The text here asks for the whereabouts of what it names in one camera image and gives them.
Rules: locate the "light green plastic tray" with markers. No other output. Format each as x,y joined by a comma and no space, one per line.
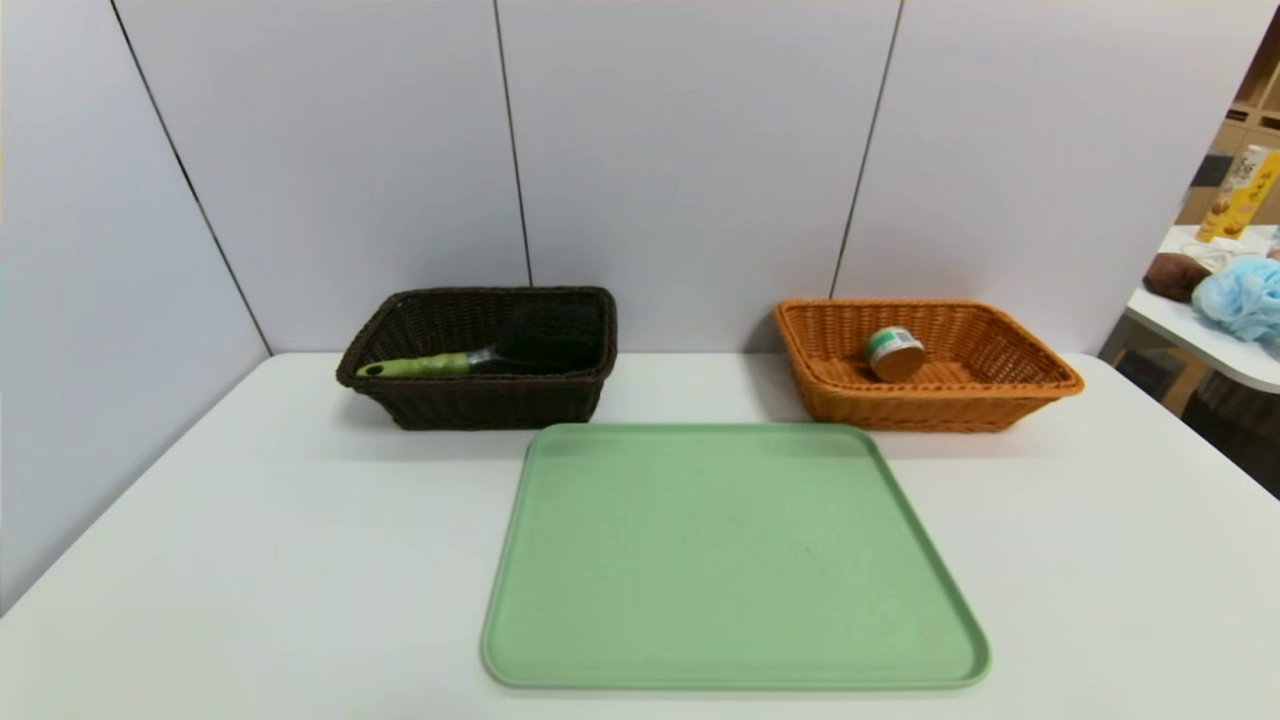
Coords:
730,570

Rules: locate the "blue mesh bath sponge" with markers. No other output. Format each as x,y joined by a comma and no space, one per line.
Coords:
1245,295

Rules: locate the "orange wicker basket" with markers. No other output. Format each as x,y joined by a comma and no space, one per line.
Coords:
950,400

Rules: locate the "white plastic bag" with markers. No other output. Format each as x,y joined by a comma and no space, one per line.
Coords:
1225,255

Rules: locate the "gold lid tin can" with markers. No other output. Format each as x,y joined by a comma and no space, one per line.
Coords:
893,353

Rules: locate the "wooden shelf unit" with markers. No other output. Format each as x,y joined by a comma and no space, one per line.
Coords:
1268,95

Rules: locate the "brown round object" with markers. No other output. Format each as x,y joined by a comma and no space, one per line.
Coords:
1175,277

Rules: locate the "yellow snack box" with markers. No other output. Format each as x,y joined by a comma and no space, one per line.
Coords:
1235,200

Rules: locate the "dark brown wicker basket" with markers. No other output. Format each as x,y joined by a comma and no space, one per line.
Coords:
480,400

